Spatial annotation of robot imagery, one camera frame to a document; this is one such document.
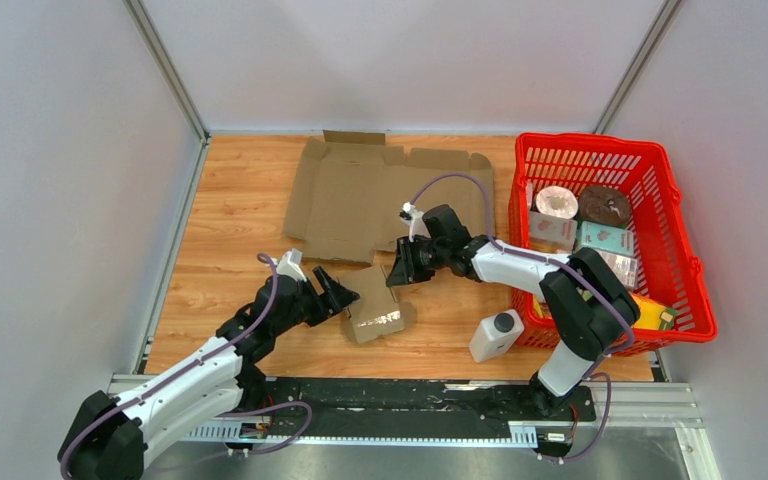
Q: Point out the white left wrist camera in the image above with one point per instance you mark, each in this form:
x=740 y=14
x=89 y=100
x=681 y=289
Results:
x=290 y=265

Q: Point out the teal snack box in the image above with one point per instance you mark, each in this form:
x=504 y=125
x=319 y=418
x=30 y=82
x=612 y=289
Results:
x=606 y=238

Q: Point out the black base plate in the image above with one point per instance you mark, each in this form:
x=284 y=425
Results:
x=404 y=410

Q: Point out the pink grey snack box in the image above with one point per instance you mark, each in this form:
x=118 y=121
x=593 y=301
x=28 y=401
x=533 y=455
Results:
x=551 y=234

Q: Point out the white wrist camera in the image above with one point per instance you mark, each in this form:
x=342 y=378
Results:
x=411 y=216
x=290 y=265

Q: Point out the white tissue roll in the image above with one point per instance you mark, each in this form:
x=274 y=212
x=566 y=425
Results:
x=556 y=201

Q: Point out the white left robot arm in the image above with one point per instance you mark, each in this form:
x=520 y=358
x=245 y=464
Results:
x=118 y=437

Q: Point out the white bottle black cap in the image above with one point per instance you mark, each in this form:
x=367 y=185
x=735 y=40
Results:
x=495 y=335

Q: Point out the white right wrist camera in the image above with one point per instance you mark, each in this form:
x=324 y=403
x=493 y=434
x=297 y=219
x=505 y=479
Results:
x=411 y=216

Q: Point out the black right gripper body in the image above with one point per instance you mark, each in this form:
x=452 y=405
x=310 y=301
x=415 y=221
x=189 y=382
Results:
x=429 y=257

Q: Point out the small brown cardboard box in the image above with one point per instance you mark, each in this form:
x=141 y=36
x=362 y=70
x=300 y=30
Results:
x=378 y=312

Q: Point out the red plastic basket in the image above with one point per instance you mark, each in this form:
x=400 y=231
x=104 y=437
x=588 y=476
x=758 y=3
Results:
x=669 y=271

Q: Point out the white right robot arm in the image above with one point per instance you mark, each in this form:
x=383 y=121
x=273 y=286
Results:
x=590 y=307

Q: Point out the brown round chocolate pastry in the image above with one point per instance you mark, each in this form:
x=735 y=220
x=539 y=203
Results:
x=604 y=205

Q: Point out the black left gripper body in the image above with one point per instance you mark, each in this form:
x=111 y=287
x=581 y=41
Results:
x=307 y=308

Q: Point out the white printed snack box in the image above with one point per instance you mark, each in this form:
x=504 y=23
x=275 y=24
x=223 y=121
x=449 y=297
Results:
x=625 y=269

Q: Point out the large flat cardboard sheet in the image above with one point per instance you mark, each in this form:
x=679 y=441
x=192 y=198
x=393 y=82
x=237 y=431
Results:
x=349 y=188

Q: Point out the yellow orange snack box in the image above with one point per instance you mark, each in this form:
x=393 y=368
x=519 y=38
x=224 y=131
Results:
x=654 y=315

